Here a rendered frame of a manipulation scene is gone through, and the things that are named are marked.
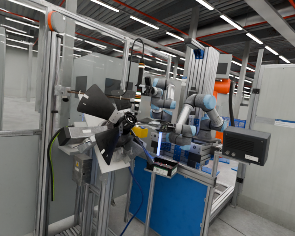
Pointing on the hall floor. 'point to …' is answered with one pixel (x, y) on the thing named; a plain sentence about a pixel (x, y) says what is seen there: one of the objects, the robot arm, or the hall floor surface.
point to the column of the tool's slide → (45, 189)
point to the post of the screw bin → (150, 204)
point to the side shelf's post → (77, 205)
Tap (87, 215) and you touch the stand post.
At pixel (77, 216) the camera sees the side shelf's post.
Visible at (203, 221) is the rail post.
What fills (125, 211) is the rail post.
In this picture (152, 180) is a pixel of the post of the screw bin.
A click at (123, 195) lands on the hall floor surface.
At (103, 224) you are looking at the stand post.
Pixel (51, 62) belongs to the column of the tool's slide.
